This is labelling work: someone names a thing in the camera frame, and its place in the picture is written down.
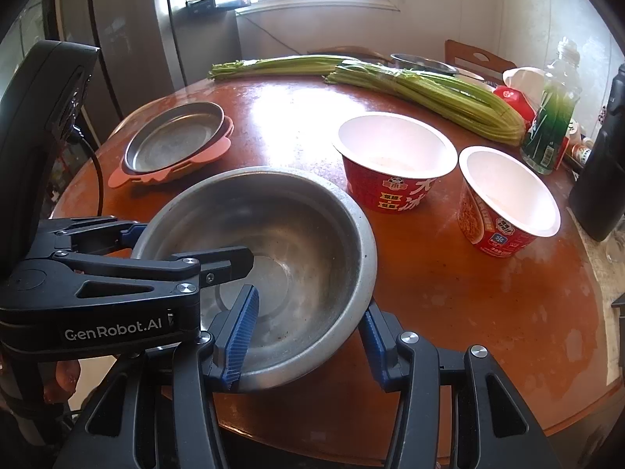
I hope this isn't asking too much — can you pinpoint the large stainless steel bowl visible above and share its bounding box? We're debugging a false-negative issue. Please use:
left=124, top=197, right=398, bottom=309
left=131, top=166, right=377, bottom=393

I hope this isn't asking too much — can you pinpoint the small round metal pan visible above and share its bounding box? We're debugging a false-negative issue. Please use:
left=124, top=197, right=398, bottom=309
left=124, top=102, right=226, bottom=174

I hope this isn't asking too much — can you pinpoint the red instant noodle cup left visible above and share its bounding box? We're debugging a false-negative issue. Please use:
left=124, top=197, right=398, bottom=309
left=335, top=111, right=458, bottom=214

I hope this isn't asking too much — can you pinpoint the red instant noodle cup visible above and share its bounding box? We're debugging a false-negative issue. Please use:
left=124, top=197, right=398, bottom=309
left=335, top=111, right=458, bottom=214
left=457, top=146, right=561, bottom=258

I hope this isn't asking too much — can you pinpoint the green celery bunch far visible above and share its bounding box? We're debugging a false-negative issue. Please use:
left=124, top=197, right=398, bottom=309
left=208, top=54, right=354, bottom=81

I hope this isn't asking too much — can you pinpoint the green celery bunch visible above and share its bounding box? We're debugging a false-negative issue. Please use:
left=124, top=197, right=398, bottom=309
left=325, top=59, right=525, bottom=146
left=208, top=54, right=354, bottom=81

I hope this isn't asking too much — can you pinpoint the red instant noodle cup right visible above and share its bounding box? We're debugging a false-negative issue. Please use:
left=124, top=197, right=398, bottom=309
left=457, top=146, right=561, bottom=258

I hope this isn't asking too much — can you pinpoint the grey refrigerator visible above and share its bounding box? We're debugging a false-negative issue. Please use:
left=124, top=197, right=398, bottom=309
left=54, top=0, right=248, bottom=136

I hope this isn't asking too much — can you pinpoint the black bottle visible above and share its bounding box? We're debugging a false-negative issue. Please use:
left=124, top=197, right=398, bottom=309
left=569, top=64, right=625, bottom=242

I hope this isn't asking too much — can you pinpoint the stainless steel bowl on chair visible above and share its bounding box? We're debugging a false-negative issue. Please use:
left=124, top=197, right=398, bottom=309
left=390, top=53, right=458, bottom=75

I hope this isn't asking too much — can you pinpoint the clear plastic bottle green label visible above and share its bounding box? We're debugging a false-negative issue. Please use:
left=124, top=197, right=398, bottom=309
left=520, top=37, right=582, bottom=176

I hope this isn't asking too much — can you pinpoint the green celery bunch near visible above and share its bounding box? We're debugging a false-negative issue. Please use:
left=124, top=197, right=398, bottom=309
left=325, top=59, right=525, bottom=146

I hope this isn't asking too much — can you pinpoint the wooden chair with cutout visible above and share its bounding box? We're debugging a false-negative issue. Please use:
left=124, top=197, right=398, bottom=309
left=444, top=39, right=516, bottom=84

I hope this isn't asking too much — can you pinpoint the red and white package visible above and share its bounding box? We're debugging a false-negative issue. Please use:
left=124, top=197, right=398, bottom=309
left=494, top=67, right=545, bottom=128

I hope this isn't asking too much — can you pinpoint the black cable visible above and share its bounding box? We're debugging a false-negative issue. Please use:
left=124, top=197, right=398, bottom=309
left=72, top=126, right=105, bottom=218

